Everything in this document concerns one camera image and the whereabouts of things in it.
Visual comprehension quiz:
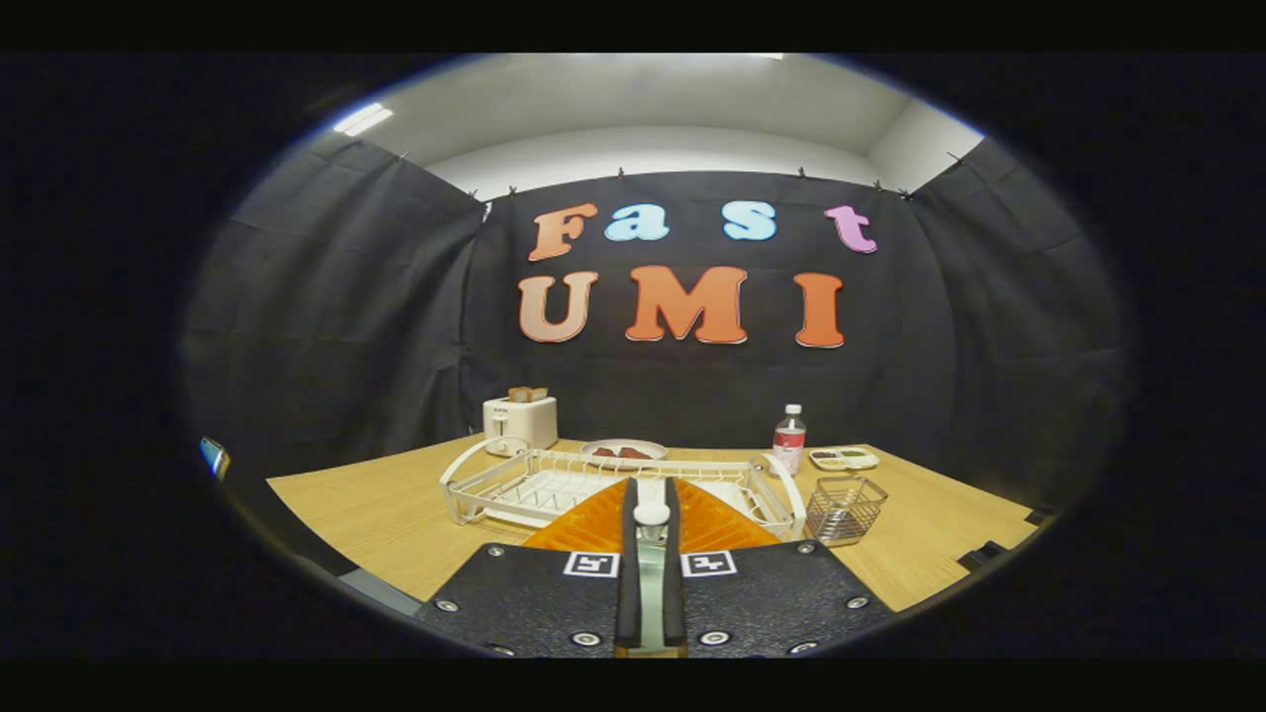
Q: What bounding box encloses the clear bottle with red label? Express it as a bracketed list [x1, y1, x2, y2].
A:
[772, 403, 807, 476]

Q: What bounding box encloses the black backdrop cloth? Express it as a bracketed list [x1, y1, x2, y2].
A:
[183, 133, 1129, 515]

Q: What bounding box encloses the metal wire basket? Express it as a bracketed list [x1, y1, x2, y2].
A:
[805, 476, 889, 548]

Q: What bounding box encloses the cream toaster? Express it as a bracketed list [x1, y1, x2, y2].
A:
[483, 396, 560, 458]

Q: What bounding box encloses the ceiling light strip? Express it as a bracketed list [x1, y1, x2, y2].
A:
[333, 103, 394, 136]

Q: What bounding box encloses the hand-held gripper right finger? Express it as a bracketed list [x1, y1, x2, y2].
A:
[665, 477, 896, 659]

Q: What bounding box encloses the small white plate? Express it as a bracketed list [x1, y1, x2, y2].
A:
[580, 439, 670, 462]

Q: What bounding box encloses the white compartment dish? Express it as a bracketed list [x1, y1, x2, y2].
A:
[808, 446, 880, 472]

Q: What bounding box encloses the light green plate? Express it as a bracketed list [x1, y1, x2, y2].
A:
[638, 542, 667, 651]

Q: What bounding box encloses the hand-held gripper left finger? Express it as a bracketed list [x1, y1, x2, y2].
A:
[415, 477, 642, 659]

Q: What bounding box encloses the white dish rack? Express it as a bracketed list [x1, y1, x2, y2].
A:
[438, 438, 807, 543]

